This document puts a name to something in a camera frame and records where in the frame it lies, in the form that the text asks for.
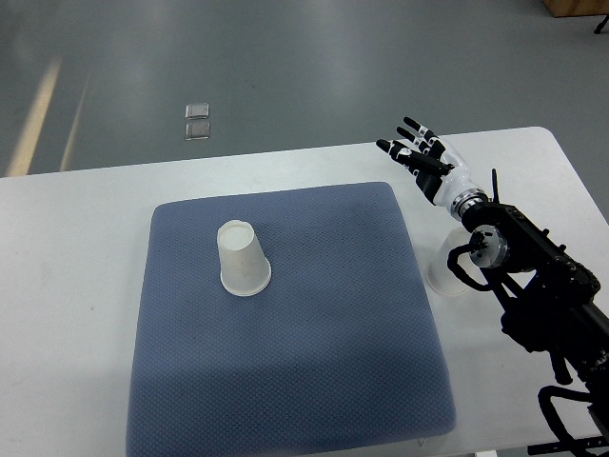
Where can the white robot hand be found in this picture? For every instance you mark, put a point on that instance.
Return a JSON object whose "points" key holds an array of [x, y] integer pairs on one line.
{"points": [[454, 191]]}

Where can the white paper cup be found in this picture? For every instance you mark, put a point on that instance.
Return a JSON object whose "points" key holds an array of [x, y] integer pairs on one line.
{"points": [[245, 271], [438, 276]]}

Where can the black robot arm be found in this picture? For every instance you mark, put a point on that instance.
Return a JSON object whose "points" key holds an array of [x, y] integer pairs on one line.
{"points": [[546, 296]]}

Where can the brown cardboard box corner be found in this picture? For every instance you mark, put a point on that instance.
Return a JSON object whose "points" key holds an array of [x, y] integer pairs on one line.
{"points": [[576, 8]]}

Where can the white paper cup on mat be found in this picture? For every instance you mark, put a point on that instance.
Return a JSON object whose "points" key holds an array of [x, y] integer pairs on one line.
{"points": [[245, 271]]}

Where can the black tripod leg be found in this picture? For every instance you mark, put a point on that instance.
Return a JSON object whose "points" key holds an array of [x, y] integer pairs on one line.
{"points": [[600, 26]]}

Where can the blue mesh cushion mat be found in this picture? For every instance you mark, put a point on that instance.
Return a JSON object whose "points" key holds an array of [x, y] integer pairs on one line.
{"points": [[339, 350]]}

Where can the upper metal floor plate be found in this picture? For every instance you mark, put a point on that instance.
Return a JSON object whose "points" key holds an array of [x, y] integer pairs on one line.
{"points": [[197, 110]]}

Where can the black table control panel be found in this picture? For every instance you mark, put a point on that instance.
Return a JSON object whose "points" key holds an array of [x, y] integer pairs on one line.
{"points": [[578, 447]]}

